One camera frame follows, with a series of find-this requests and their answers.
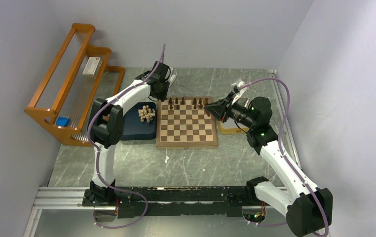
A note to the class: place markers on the light wooden chess pieces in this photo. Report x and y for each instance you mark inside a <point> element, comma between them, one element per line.
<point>146,113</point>

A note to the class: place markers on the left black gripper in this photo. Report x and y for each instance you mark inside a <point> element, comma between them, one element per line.
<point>163,97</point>

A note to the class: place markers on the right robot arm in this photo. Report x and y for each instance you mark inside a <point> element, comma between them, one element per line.
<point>306,207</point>

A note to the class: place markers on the orange wooden rack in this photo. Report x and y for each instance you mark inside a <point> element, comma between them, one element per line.
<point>65,92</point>

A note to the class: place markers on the white red small box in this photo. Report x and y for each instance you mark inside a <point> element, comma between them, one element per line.
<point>92,66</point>

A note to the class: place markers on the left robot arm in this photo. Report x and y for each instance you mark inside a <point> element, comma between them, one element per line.
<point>106,126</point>

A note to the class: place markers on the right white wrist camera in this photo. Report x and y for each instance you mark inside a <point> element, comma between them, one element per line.
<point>237,87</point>

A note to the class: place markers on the wooden chess board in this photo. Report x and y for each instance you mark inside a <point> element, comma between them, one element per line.
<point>186,127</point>

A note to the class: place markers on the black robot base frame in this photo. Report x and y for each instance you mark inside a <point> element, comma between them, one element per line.
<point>131,202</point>

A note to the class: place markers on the white plastic clip device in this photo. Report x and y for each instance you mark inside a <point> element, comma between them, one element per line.
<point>172,79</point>

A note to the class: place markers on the blue plastic tray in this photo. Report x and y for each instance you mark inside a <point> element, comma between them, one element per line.
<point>134,129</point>

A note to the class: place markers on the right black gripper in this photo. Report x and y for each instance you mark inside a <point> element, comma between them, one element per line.
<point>219,108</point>

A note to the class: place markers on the yellow metal tin tray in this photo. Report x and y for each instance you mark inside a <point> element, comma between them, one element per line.
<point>230,127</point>

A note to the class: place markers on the blue small box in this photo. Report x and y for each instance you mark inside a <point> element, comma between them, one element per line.
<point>62,121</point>

